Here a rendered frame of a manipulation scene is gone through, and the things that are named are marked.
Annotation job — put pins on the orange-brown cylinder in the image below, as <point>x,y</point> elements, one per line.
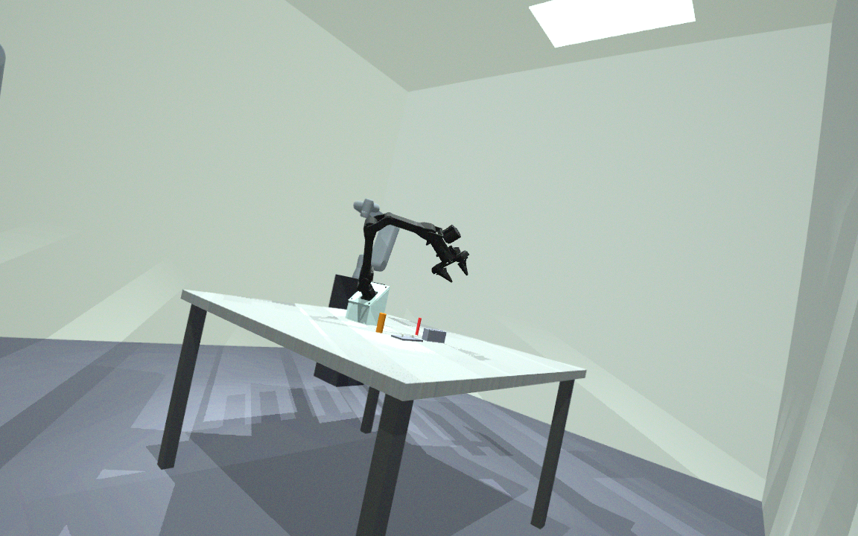
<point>381,321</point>

